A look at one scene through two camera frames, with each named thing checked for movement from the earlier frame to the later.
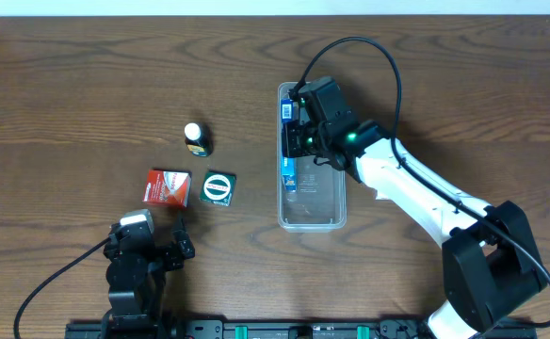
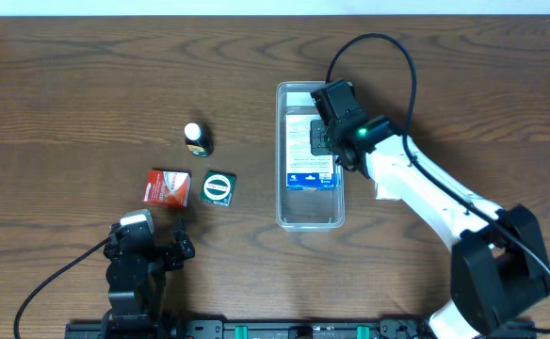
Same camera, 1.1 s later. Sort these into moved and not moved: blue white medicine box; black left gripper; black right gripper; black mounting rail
Moved: blue white medicine box
Not moved: black left gripper; black right gripper; black mounting rail
